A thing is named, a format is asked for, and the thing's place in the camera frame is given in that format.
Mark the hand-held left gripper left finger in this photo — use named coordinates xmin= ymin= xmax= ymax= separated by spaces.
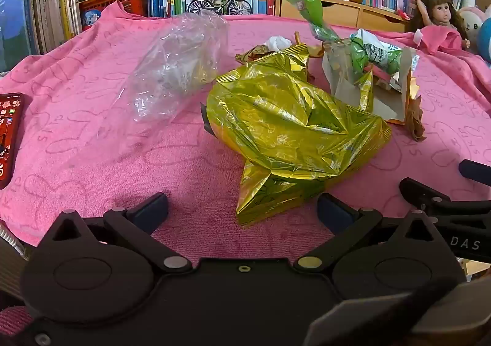
xmin=50 ymin=193 xmax=194 ymax=275

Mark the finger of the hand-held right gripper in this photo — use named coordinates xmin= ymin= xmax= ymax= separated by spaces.
xmin=459 ymin=159 xmax=491 ymax=183
xmin=399 ymin=177 xmax=491 ymax=219

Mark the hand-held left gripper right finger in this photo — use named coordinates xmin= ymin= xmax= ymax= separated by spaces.
xmin=295 ymin=193 xmax=442 ymax=275

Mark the large gold foil bag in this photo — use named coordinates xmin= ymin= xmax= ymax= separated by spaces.
xmin=206 ymin=48 xmax=392 ymax=228

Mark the white cardboard box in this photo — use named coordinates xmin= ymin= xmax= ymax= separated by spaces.
xmin=321 ymin=39 xmax=422 ymax=125

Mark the clear plastic bag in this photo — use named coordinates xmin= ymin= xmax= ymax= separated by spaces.
xmin=125 ymin=10 xmax=231 ymax=124

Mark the green white snack packet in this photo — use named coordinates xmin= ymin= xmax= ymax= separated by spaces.
xmin=347 ymin=29 xmax=403 ymax=76

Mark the small gold foil wrapper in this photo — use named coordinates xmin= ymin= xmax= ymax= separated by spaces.
xmin=235 ymin=44 xmax=271 ymax=65

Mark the green twisted snack wrapper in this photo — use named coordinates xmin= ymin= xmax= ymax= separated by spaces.
xmin=282 ymin=0 xmax=340 ymax=44

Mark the row of pale books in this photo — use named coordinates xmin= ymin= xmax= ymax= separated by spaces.
xmin=0 ymin=0 xmax=83 ymax=72

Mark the brown crumpled wrapper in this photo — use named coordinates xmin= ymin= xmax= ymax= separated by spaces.
xmin=403 ymin=95 xmax=427 ymax=143

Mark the pink rabbit pattern blanket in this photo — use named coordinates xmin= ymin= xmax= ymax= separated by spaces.
xmin=0 ymin=1 xmax=491 ymax=251

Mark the blue white plush toy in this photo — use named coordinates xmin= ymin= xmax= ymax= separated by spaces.
xmin=476 ymin=16 xmax=491 ymax=65

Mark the pink white plush rabbit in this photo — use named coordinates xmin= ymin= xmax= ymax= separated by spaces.
xmin=458 ymin=5 xmax=491 ymax=55

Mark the brown haired doll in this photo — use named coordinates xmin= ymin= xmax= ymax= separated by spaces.
xmin=407 ymin=0 xmax=472 ymax=51

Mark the red smartphone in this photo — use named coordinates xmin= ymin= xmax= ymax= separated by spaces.
xmin=0 ymin=92 xmax=25 ymax=190

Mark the white crumpled tissue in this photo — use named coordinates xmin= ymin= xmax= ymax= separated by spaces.
xmin=266 ymin=36 xmax=294 ymax=52

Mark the wooden drawer organizer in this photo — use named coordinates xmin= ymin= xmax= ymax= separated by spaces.
xmin=275 ymin=0 xmax=413 ymax=33

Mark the red plastic crate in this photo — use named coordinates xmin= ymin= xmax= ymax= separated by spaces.
xmin=79 ymin=0 xmax=150 ymax=26

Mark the white coiled cable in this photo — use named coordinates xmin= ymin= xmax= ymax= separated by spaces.
xmin=0 ymin=221 xmax=25 ymax=256

